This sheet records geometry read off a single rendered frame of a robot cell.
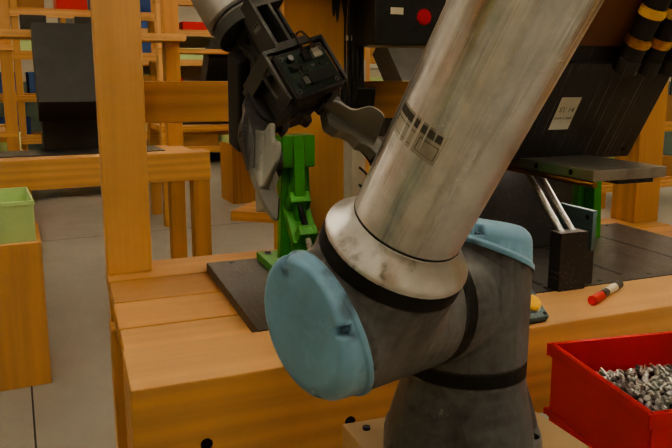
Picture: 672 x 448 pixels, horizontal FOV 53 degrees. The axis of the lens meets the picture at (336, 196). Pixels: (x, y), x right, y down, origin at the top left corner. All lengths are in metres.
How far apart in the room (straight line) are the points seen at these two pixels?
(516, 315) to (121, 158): 0.99
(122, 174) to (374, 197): 1.02
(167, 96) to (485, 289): 1.07
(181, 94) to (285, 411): 0.81
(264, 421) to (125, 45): 0.80
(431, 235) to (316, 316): 0.10
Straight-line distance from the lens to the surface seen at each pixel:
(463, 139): 0.43
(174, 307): 1.25
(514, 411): 0.65
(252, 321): 1.10
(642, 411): 0.85
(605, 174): 1.21
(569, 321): 1.16
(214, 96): 1.55
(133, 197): 1.45
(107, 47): 1.43
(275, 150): 0.62
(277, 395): 0.95
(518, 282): 0.62
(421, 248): 0.47
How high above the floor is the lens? 1.28
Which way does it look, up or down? 10 degrees down
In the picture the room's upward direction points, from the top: straight up
